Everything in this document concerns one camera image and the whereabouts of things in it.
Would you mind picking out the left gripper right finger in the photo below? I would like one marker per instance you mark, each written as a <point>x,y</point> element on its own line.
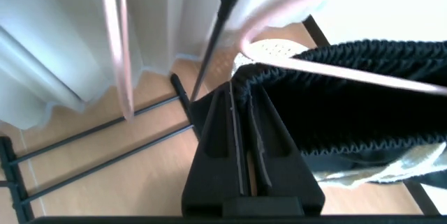
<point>290,182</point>

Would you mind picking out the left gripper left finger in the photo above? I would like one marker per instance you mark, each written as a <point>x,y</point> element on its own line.
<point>213,175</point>

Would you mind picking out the black shorts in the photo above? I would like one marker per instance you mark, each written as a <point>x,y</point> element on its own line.
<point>349,112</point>

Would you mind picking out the white laundry basket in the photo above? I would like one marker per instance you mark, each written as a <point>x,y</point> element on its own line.
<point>272,47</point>

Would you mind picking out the white curtain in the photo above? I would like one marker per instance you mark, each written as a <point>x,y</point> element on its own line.
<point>52,25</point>

